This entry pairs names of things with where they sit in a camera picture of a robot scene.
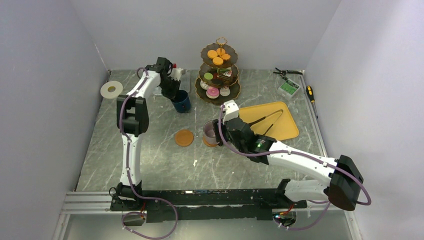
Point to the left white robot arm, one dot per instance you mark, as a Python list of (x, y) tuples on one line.
[(132, 119)]

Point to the yellow serving tray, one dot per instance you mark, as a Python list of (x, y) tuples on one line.
[(284, 127)]

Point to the pink frosted donut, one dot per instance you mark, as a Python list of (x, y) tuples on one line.
[(212, 92)]

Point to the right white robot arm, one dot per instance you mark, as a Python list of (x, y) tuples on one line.
[(336, 180)]

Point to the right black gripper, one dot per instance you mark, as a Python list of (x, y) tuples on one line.
[(216, 124)]

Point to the orange macaron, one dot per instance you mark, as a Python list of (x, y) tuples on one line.
[(220, 51), (218, 61)]

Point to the dark blue mug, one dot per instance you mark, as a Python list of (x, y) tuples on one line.
[(181, 102)]

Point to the black serving tongs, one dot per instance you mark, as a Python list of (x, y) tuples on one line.
[(280, 111)]

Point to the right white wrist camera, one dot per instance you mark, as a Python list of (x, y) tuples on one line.
[(230, 110)]

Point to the yellow black screwdriver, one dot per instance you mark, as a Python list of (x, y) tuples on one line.
[(310, 95)]

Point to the black sandwich cookie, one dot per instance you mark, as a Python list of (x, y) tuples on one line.
[(217, 82)]

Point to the three-tier black dessert stand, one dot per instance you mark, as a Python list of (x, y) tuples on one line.
[(208, 67)]

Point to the clear plastic box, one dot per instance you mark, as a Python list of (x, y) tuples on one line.
[(185, 82)]

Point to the red white cake slice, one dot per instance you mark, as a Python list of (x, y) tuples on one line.
[(227, 74)]

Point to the wooden coaster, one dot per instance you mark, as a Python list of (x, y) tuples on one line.
[(184, 138), (208, 144)]

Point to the orange round cookie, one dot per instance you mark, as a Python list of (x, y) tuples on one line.
[(211, 54)]

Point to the mauve mug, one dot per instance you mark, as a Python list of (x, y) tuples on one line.
[(209, 133)]

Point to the black pliers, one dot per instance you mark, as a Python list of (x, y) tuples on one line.
[(284, 73)]

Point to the green white device box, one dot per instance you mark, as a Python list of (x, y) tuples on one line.
[(289, 88)]

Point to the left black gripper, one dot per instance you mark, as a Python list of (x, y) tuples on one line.
[(171, 95)]

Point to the orange macaron top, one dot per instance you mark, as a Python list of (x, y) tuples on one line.
[(218, 61)]

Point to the white tape roll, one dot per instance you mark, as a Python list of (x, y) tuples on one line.
[(111, 89)]

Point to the white chocolate drizzle donut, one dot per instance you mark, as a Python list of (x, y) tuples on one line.
[(204, 85)]

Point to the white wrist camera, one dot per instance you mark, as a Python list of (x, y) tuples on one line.
[(177, 72), (230, 110)]

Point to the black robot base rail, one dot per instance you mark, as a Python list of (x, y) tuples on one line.
[(202, 204)]

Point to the orange waffle cookie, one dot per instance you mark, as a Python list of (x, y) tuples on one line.
[(225, 56)]

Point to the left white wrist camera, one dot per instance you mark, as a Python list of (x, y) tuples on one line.
[(177, 72)]

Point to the green macaron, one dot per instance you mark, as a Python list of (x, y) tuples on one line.
[(208, 76)]

